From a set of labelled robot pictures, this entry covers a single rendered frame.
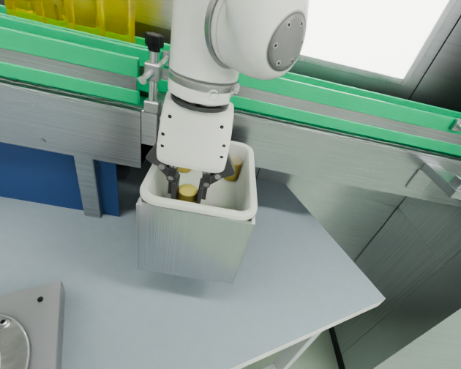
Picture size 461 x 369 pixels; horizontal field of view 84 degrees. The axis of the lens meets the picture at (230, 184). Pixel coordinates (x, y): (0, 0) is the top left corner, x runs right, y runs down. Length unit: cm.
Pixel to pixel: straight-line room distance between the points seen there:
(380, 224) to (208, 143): 95
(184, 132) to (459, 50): 77
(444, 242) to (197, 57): 88
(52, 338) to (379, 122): 74
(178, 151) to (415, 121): 54
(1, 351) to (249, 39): 51
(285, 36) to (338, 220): 93
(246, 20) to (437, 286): 92
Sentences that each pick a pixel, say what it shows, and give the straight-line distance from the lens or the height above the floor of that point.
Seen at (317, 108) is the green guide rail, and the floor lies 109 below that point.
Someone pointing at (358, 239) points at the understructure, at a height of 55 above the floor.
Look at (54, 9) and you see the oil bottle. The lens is 67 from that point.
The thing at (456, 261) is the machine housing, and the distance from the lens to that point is 97.
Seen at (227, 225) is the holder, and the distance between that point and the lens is 38.
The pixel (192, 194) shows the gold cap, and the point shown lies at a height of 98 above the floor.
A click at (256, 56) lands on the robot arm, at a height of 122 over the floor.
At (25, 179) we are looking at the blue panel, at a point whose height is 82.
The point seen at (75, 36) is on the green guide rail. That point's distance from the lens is 62.
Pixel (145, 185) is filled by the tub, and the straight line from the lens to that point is 39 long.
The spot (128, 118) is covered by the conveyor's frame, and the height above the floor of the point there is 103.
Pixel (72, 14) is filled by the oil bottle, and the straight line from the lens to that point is 65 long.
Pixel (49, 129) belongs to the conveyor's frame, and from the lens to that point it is 61.
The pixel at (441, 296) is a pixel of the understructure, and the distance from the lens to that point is 101.
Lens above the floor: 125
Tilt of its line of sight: 36 degrees down
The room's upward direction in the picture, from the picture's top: 14 degrees clockwise
